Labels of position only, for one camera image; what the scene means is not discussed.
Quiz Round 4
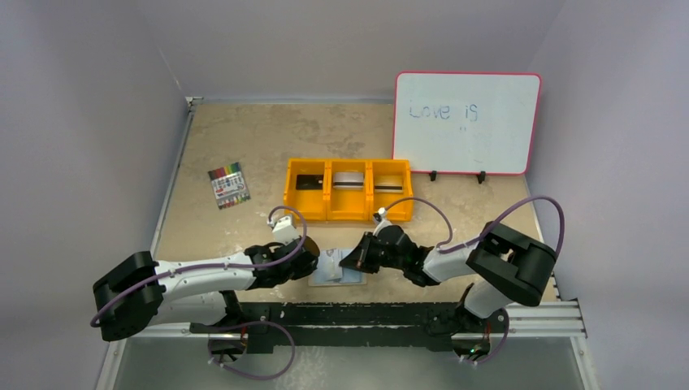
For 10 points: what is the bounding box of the beige leather card holder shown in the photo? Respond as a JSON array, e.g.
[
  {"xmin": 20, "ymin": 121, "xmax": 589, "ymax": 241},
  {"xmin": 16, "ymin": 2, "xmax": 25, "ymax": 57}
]
[{"xmin": 308, "ymin": 248, "xmax": 366, "ymax": 287}]

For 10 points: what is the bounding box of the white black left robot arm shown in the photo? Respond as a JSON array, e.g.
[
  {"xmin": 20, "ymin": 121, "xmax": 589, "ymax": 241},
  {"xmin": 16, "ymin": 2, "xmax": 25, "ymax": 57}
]
[{"xmin": 90, "ymin": 237, "xmax": 320, "ymax": 341}]

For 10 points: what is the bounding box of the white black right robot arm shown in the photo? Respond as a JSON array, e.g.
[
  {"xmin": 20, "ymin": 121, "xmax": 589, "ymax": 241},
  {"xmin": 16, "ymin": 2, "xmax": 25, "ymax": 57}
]
[{"xmin": 340, "ymin": 222, "xmax": 558, "ymax": 331}]

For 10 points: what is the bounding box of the gold magnetic stripe card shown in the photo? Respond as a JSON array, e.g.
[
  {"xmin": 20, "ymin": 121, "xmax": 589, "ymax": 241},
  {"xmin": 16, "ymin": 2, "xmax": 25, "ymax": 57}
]
[{"xmin": 373, "ymin": 175, "xmax": 404, "ymax": 193}]

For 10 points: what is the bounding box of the silver magnetic stripe card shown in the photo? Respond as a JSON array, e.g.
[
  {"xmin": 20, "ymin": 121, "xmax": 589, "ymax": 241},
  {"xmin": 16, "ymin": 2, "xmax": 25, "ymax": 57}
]
[{"xmin": 331, "ymin": 171, "xmax": 365, "ymax": 191}]

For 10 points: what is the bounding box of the black magnetic stripe card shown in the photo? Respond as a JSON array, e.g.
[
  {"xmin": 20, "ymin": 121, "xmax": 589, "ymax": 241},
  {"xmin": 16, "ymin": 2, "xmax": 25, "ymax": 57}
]
[{"xmin": 295, "ymin": 175, "xmax": 324, "ymax": 191}]

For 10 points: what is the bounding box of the yellow three-compartment bin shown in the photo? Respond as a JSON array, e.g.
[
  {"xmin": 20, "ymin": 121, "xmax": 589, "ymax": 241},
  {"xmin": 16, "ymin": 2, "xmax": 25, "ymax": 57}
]
[{"xmin": 283, "ymin": 158, "xmax": 414, "ymax": 222}]

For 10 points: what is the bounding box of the marker pen pack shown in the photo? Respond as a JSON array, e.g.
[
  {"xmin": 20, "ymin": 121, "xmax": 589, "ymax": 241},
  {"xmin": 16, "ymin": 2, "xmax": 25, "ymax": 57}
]
[{"xmin": 207, "ymin": 162, "xmax": 251, "ymax": 210}]

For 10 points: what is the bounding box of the pink-framed whiteboard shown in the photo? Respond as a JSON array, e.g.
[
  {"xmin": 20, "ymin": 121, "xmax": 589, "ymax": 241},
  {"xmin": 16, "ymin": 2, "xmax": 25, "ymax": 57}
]
[{"xmin": 392, "ymin": 71, "xmax": 542, "ymax": 176}]

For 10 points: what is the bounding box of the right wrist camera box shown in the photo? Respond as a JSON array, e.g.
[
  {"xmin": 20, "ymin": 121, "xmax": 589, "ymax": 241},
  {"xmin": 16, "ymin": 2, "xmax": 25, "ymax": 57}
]
[{"xmin": 373, "ymin": 207, "xmax": 393, "ymax": 236}]

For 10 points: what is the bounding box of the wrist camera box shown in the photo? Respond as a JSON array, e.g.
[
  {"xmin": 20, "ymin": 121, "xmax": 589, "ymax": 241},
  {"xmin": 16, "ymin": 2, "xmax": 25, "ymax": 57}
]
[
  {"xmin": 268, "ymin": 214, "xmax": 301, "ymax": 245},
  {"xmin": 373, "ymin": 207, "xmax": 393, "ymax": 236}
]

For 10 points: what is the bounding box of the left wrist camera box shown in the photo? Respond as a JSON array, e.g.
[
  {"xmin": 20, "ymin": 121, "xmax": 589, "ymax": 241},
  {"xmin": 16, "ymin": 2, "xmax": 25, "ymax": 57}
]
[{"xmin": 268, "ymin": 214, "xmax": 301, "ymax": 245}]

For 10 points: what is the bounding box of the black front table rail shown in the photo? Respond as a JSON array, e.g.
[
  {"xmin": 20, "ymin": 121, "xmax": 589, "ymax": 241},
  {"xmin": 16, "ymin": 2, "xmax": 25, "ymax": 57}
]
[{"xmin": 189, "ymin": 301, "xmax": 507, "ymax": 353}]

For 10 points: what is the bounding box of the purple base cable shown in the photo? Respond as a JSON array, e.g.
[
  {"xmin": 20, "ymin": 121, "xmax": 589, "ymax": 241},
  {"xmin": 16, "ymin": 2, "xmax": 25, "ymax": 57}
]
[{"xmin": 206, "ymin": 318, "xmax": 297, "ymax": 381}]

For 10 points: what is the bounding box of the right aluminium frame rail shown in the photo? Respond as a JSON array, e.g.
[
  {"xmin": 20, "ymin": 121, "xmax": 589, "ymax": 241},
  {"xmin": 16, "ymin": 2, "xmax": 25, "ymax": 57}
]
[{"xmin": 506, "ymin": 301, "xmax": 587, "ymax": 338}]

